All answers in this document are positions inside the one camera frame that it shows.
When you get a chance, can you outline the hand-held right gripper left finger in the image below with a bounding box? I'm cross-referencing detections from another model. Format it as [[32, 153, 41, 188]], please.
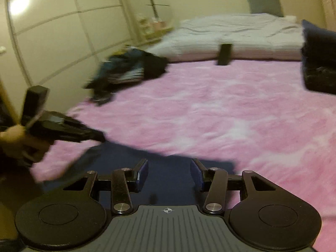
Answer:
[[63, 159, 149, 215]]

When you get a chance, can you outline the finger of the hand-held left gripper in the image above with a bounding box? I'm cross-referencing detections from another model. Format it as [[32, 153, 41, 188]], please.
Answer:
[[77, 123, 106, 143]]

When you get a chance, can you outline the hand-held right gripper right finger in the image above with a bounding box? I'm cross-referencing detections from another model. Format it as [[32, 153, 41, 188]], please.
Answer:
[[190, 158, 277, 214]]

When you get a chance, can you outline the navy blue garment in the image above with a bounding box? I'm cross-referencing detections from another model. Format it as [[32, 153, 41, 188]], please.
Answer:
[[42, 140, 236, 208]]

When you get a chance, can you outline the pile of dark clothes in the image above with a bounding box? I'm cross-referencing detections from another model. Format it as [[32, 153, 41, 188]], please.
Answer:
[[84, 48, 147, 106]]

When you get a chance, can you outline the person's left hand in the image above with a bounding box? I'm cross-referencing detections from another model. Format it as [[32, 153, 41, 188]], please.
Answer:
[[0, 125, 49, 165]]

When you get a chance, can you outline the striped garment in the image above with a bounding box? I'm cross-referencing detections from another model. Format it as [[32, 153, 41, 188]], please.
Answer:
[[112, 67, 145, 85]]

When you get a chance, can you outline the pink fluffy blanket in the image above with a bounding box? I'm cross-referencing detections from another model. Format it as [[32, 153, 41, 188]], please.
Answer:
[[31, 58, 336, 252]]

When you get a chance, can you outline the white wardrobe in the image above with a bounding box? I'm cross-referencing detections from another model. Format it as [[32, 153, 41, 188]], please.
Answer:
[[0, 0, 137, 111]]

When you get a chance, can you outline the small black box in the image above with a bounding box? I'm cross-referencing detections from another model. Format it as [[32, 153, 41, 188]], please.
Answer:
[[217, 43, 233, 66]]

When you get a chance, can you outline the small shelf with items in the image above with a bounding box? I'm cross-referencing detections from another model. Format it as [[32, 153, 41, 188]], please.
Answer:
[[136, 0, 174, 44]]

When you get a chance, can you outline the white duvet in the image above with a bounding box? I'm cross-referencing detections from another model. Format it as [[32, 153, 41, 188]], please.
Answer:
[[149, 13, 306, 61]]

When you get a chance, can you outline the folded navy garment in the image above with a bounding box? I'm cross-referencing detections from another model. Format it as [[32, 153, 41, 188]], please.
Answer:
[[301, 19, 336, 49]]

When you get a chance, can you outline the grey pillow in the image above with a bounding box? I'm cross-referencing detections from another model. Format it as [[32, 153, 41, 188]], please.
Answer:
[[242, 0, 285, 18]]

